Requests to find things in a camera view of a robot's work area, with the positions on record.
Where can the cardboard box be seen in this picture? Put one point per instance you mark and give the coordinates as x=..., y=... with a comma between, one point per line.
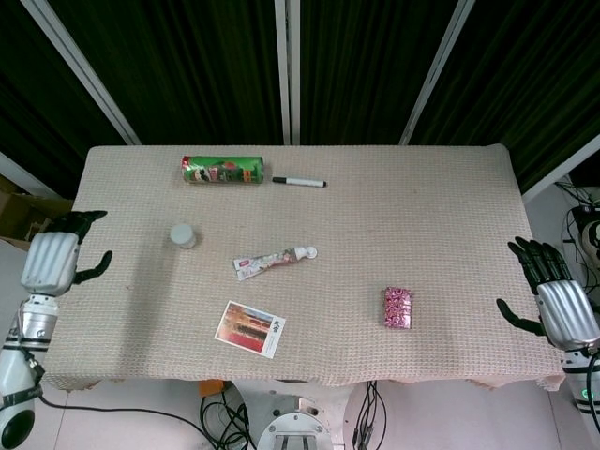
x=23, y=215

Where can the small white round jar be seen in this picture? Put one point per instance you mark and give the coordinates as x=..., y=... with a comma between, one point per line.
x=183, y=236

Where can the green cylindrical snack can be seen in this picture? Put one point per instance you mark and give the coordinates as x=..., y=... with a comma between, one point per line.
x=222, y=170

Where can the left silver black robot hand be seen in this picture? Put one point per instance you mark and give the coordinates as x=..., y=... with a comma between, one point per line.
x=51, y=262

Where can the white printed toothpaste tube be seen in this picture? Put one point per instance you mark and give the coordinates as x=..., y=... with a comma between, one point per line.
x=274, y=260

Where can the red photo postcard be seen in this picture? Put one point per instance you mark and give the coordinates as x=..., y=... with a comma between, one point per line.
x=250, y=329

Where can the pink patterned small box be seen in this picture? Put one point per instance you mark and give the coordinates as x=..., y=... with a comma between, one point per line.
x=398, y=308

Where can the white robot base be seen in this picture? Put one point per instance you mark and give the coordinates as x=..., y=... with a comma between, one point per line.
x=295, y=419

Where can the white black device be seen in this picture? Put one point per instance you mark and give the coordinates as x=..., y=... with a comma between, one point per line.
x=593, y=239

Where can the beige woven tablecloth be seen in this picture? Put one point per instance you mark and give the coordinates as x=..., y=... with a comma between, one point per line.
x=328, y=225

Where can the orange small object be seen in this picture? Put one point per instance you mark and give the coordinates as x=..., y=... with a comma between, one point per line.
x=209, y=387

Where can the black white marker pen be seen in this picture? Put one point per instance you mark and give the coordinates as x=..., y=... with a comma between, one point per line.
x=300, y=181

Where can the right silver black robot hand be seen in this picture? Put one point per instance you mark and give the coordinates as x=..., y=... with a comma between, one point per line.
x=562, y=304

